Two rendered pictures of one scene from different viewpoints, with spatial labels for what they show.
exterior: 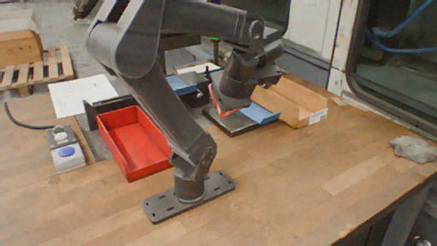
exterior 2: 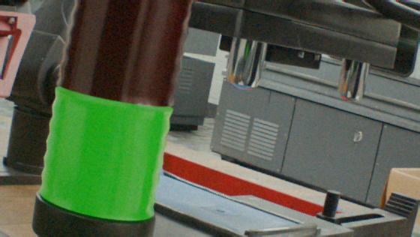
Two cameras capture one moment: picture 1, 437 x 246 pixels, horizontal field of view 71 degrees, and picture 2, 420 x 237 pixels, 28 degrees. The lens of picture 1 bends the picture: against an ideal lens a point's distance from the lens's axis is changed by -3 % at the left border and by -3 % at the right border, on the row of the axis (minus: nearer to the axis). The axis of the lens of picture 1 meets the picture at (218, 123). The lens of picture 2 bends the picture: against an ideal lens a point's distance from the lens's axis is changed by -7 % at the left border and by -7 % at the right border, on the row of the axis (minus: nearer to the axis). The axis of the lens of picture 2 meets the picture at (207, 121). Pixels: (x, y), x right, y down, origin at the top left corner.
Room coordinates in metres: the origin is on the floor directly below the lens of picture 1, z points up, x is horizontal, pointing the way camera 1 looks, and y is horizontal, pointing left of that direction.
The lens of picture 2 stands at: (1.46, -0.04, 1.12)
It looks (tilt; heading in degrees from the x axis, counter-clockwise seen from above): 7 degrees down; 163
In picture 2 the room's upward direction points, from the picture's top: 11 degrees clockwise
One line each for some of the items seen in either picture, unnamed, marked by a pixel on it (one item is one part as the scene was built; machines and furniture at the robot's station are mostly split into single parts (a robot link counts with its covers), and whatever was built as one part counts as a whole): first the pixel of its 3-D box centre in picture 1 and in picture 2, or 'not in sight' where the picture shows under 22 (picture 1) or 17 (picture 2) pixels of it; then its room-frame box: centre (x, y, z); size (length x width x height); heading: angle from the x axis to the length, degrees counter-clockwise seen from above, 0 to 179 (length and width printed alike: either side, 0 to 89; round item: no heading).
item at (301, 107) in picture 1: (283, 98); not in sight; (0.92, -0.21, 0.93); 0.25 x 0.13 x 0.08; 32
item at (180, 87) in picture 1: (174, 82); (192, 183); (0.89, 0.13, 1.00); 0.15 x 0.07 x 0.03; 32
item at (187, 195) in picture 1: (189, 182); (34, 142); (0.51, 0.06, 0.94); 0.20 x 0.07 x 0.08; 122
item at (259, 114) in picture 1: (255, 108); not in sight; (0.84, -0.11, 0.93); 0.15 x 0.07 x 0.03; 35
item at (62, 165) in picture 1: (69, 161); not in sight; (0.62, 0.37, 0.90); 0.07 x 0.07 x 0.06; 32
